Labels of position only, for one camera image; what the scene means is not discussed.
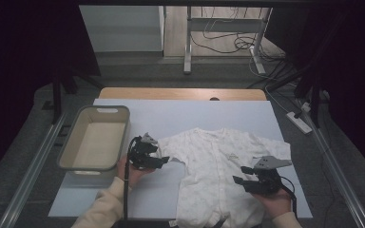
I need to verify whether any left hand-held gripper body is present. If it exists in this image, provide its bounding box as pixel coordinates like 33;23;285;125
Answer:
128;132;159;170

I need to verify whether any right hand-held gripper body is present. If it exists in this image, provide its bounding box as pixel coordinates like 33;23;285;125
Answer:
245;155;293;196

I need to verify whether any white baby garment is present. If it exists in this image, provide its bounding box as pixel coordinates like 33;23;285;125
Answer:
157;127;293;228

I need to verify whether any beige plastic basket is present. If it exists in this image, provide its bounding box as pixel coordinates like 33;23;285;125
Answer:
56;104;131;179

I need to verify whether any person's left hand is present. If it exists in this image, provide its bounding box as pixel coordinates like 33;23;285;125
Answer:
117;155;155;188

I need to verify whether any person's right hand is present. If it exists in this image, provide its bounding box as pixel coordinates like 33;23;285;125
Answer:
251;188;295;219

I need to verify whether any white table mat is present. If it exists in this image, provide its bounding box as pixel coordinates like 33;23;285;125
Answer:
48;98;314;220

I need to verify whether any wooden table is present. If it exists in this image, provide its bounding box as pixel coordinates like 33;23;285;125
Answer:
98;87;268;102

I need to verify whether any white power strip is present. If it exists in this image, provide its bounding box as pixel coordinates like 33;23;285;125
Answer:
285;111;313;135

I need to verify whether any white plug adapter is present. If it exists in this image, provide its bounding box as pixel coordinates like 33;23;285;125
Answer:
299;101;312;114

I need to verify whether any white cabinet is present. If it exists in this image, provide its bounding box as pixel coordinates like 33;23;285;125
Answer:
79;5;165;53

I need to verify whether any dark curtain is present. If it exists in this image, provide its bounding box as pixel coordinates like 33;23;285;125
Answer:
264;0;365;181
0;0;102;188

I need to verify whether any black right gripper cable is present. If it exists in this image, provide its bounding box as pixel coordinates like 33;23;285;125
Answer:
279;175;299;219

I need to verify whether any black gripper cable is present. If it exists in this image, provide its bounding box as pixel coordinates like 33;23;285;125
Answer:
279;175;299;219
122;136;144;221

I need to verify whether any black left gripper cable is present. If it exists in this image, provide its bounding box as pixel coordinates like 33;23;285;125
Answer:
122;136;144;221

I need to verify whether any aluminium rail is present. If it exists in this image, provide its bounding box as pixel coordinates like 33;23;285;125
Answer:
310;124;365;228
0;112;68;228

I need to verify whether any white floor cable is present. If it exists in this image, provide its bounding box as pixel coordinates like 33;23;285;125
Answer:
248;47;298;114

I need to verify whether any black floor cable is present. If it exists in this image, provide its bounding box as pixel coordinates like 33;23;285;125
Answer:
189;7;287;63

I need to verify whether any white metal desk frame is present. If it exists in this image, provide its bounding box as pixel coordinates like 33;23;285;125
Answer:
183;6;273;76

